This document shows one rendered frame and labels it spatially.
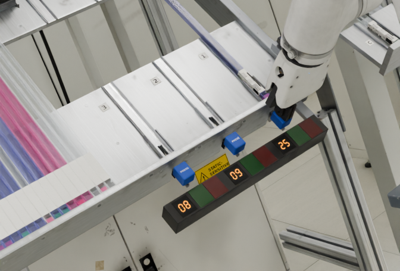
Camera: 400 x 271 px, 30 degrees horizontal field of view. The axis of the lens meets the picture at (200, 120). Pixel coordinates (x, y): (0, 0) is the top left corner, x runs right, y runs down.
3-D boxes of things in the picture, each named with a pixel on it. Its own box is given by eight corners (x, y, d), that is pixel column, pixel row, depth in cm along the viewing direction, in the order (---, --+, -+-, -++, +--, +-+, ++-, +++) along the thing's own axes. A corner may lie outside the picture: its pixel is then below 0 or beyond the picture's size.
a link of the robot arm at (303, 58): (306, 64, 112) (302, 77, 114) (347, 41, 116) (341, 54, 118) (269, 29, 116) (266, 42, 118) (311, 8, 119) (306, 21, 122)
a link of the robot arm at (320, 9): (317, 6, 120) (272, 26, 116) (339, -59, 109) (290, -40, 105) (351, 41, 116) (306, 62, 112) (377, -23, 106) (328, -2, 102)
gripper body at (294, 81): (299, 72, 114) (284, 117, 123) (345, 46, 118) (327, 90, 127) (267, 41, 117) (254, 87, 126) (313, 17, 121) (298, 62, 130)
